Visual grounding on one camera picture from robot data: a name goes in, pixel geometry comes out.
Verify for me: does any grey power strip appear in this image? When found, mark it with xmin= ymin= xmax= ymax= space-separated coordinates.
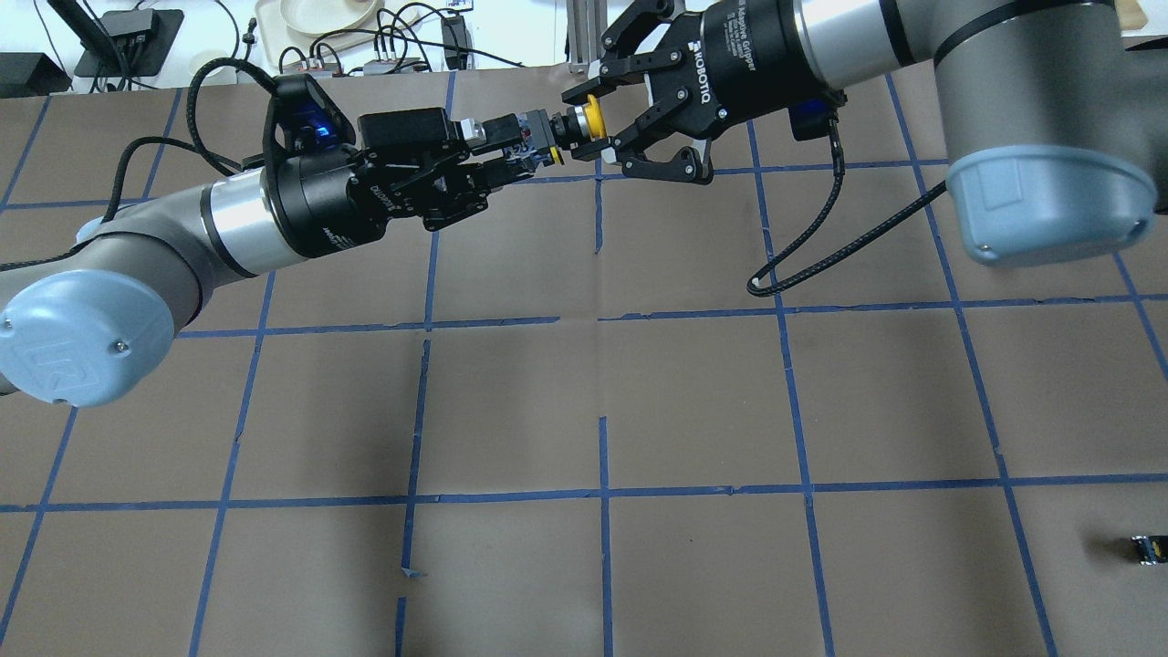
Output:
xmin=361 ymin=56 xmax=430 ymax=78

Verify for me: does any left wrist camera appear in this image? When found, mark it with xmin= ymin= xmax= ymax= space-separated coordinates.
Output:
xmin=262 ymin=72 xmax=356 ymax=158

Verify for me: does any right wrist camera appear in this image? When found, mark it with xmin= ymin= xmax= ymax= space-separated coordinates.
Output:
xmin=787 ymin=90 xmax=848 ymax=141

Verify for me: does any black braided cable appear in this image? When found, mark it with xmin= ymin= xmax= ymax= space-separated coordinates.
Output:
xmin=746 ymin=115 xmax=950 ymax=298
xmin=0 ymin=57 xmax=279 ymax=274

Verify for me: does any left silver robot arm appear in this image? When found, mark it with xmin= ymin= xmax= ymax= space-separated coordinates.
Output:
xmin=1 ymin=101 xmax=559 ymax=407

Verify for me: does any aluminium frame post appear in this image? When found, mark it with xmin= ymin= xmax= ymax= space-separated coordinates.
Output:
xmin=566 ymin=0 xmax=609 ymax=75

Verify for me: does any beige round plate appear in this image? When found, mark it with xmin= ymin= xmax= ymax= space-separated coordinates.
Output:
xmin=276 ymin=0 xmax=384 ymax=37

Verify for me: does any black braided left cable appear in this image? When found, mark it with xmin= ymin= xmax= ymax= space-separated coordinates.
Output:
xmin=0 ymin=57 xmax=279 ymax=274

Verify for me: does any small black yellow component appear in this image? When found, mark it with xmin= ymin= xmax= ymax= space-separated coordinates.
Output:
xmin=1129 ymin=534 xmax=1168 ymax=566

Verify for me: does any yellow push button switch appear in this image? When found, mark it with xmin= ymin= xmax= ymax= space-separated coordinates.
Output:
xmin=505 ymin=94 xmax=610 ymax=171

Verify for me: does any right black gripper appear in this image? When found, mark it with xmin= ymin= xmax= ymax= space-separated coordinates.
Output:
xmin=559 ymin=1 xmax=847 ymax=184

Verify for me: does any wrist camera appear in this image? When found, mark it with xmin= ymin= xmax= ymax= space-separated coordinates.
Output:
xmin=787 ymin=90 xmax=848 ymax=141
xmin=262 ymin=72 xmax=356 ymax=158

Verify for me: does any brown paper table mat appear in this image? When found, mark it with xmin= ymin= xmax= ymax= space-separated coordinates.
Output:
xmin=4 ymin=115 xmax=1167 ymax=656

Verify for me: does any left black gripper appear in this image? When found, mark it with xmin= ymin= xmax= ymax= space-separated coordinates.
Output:
xmin=263 ymin=108 xmax=559 ymax=258

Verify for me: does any black device on table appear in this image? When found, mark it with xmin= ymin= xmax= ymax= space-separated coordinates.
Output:
xmin=47 ymin=1 xmax=186 ymax=79

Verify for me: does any black braided right cable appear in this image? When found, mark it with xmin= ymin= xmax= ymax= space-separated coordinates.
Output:
xmin=746 ymin=115 xmax=950 ymax=298

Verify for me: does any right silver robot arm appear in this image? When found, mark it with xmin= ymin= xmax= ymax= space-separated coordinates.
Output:
xmin=552 ymin=1 xmax=1167 ymax=267

